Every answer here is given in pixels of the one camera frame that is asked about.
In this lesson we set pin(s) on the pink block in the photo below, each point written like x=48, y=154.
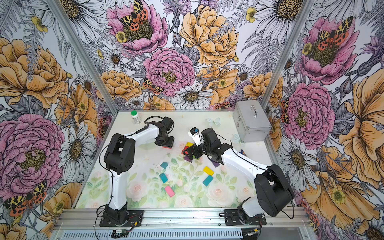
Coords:
x=169, y=191

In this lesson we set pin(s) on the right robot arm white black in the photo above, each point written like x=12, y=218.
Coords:
x=273, y=192

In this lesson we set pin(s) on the purple rectangular block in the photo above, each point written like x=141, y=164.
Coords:
x=215, y=164

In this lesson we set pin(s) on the teal block upper left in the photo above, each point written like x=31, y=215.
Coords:
x=164, y=165

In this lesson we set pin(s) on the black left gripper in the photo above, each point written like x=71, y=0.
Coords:
x=169, y=143

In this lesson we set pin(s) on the aluminium front rail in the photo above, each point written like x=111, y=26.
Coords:
x=184, y=224

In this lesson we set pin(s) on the small circuit board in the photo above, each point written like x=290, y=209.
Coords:
x=119, y=233

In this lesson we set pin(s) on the white bottle green cap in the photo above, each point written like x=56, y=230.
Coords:
x=135, y=117

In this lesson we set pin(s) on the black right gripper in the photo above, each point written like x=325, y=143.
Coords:
x=195, y=148

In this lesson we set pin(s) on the teal block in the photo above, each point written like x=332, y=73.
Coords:
x=163, y=177
x=164, y=165
x=208, y=180

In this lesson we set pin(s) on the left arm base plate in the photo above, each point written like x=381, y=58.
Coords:
x=128, y=219

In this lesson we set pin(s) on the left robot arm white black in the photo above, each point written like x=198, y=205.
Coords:
x=119, y=158

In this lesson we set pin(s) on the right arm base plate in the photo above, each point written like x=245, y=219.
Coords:
x=235, y=217

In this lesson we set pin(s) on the teal block right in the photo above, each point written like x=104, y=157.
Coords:
x=208, y=180

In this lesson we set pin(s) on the silver metal first-aid case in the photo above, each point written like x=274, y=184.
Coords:
x=251, y=121

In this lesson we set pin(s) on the yellow block lower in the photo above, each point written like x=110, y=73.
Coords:
x=208, y=171

